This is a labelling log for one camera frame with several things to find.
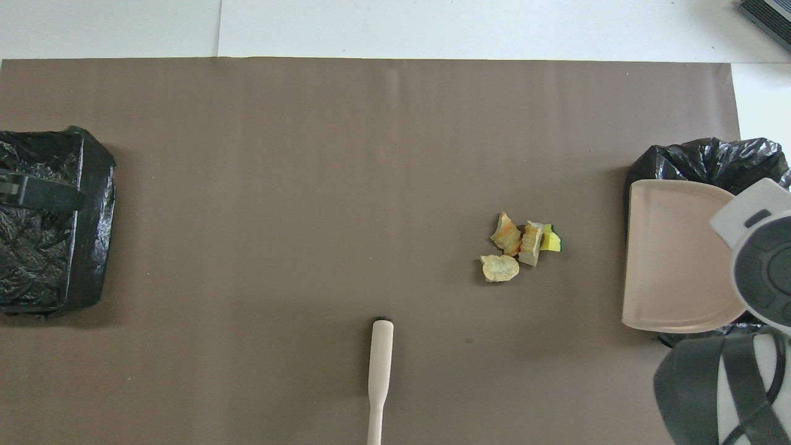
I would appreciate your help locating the round pale bread chunk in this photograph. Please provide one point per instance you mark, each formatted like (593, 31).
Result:
(499, 268)

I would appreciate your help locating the orange crust ridged bread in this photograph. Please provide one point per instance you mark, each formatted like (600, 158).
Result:
(507, 235)

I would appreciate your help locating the pale bread slice piece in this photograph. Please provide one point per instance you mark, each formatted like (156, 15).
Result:
(530, 244)

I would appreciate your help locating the small yellow green sponge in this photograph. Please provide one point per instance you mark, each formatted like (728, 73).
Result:
(552, 241)

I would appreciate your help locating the pale pink plastic dustpan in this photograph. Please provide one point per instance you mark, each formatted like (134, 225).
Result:
(673, 259)

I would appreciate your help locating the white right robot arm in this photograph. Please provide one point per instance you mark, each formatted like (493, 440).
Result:
(766, 272)

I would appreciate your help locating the smooth black bag bin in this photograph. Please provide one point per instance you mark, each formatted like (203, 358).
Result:
(93, 247)

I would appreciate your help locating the crumpled black bag bin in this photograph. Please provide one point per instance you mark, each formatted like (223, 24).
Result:
(710, 161)

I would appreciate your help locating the brown paper table mat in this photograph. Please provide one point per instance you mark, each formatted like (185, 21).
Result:
(309, 185)

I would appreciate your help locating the dark ribbed device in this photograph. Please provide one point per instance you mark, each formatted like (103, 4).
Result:
(772, 18)

